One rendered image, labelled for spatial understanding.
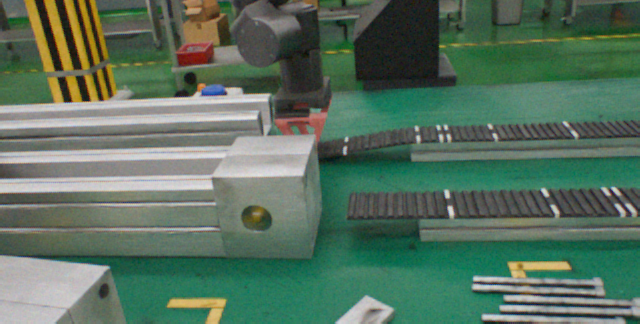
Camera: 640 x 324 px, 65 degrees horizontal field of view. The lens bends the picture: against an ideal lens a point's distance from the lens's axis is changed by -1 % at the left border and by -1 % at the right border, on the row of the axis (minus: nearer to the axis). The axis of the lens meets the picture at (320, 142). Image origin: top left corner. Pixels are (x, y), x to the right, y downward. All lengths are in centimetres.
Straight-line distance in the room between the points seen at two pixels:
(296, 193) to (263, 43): 19
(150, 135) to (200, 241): 24
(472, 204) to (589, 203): 11
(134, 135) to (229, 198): 28
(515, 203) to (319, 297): 22
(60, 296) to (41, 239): 24
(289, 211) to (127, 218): 17
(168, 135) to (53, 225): 20
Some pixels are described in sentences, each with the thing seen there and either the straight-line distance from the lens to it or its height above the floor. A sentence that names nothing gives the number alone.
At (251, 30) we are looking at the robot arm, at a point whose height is 98.
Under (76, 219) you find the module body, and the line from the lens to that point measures 59.
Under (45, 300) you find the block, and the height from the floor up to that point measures 87.
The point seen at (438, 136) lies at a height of 81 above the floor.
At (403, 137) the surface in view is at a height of 81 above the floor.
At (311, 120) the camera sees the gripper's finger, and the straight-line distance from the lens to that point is 65.
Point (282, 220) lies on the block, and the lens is 50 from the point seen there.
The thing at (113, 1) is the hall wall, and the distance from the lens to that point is 924.
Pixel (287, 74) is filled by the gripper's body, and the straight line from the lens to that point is 67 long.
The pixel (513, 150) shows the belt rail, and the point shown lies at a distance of 73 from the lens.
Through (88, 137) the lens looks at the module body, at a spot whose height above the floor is 84.
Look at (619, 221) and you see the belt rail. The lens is 57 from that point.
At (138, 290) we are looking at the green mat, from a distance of 54.
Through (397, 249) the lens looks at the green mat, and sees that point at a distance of 53.
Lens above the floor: 109
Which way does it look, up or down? 23 degrees down
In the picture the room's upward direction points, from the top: 5 degrees counter-clockwise
